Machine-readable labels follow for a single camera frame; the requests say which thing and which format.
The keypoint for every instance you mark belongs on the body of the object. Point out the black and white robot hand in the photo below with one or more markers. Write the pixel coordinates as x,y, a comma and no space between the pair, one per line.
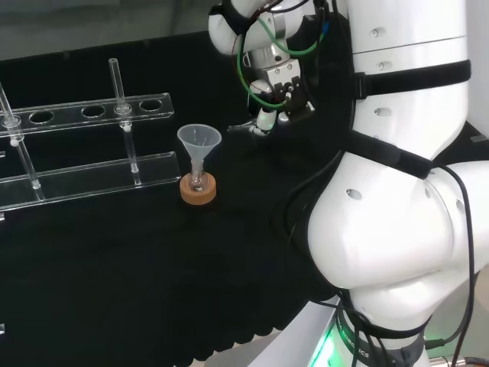
284,86

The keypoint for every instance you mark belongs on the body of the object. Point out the clear glass weighing funnel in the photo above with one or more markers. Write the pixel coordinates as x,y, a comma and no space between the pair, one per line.
241,127

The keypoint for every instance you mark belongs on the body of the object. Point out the clear plastic funnel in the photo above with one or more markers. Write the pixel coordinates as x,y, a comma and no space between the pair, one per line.
198,138

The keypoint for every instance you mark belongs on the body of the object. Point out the clear funnel stand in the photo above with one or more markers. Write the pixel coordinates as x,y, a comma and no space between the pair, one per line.
95,179

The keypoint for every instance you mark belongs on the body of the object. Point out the small glass round-bottom flask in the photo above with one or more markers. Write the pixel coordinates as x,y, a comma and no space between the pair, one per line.
197,182

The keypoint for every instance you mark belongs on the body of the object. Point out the black cloth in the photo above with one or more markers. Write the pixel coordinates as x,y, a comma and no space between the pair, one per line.
114,275

